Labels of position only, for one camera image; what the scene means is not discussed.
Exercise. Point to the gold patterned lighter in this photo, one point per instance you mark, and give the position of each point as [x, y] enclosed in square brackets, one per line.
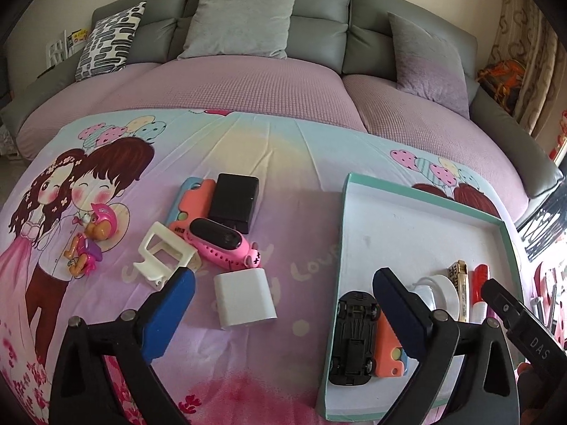
[460, 287]

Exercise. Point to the white round tape roll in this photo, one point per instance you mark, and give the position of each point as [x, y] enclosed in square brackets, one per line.
[443, 292]

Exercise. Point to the white rack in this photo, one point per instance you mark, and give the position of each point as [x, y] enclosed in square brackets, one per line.
[56, 51]

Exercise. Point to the orange and blue phone case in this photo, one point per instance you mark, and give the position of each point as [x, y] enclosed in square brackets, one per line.
[195, 203]

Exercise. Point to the black and white patterned pillow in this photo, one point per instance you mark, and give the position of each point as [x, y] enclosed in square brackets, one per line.
[108, 42]

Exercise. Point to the red and white bottle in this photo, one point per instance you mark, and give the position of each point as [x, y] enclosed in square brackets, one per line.
[479, 281]

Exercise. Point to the grey and purple pillow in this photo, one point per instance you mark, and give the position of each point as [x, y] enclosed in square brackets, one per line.
[425, 66]

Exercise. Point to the red decoration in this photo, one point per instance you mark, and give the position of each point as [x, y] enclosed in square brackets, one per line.
[560, 137]

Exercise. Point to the white phone holder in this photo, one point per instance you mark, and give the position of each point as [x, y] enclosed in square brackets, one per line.
[168, 237]

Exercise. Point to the printed cartoon blanket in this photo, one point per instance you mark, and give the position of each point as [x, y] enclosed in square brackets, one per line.
[265, 155]

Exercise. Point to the white charger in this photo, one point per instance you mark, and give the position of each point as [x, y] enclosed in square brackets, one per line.
[243, 296]

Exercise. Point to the red and grey frame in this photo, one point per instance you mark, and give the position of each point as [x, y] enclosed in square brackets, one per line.
[547, 292]

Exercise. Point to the teal cardboard box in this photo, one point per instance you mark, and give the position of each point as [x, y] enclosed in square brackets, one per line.
[398, 234]

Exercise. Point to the black toy car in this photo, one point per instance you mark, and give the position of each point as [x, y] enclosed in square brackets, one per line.
[354, 336]

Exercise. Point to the yellow box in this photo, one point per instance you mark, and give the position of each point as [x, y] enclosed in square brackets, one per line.
[79, 37]

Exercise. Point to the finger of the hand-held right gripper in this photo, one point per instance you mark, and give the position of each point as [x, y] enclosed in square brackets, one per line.
[522, 323]

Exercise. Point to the orange backpack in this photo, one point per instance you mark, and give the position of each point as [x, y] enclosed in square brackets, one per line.
[500, 79]

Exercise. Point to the black charger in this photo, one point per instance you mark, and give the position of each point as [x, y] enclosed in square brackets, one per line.
[232, 201]

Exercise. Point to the dog toy with pink helmet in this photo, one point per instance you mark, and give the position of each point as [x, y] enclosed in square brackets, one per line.
[104, 221]

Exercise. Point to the patterned beige curtain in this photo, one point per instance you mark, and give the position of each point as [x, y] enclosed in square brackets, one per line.
[527, 31]

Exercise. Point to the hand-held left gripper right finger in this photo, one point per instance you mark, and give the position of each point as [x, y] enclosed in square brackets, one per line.
[398, 314]

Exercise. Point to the plain grey pillow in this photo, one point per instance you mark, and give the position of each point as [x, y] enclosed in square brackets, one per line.
[239, 22]

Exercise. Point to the grey sofa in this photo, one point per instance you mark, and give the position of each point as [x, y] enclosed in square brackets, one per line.
[319, 35]

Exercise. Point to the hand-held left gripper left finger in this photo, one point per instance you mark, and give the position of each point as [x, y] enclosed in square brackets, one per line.
[170, 314]

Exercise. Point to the pink smart band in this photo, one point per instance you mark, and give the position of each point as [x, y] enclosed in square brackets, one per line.
[221, 254]

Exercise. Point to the pink sofa cover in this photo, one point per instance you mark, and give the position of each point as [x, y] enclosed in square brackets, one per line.
[248, 84]

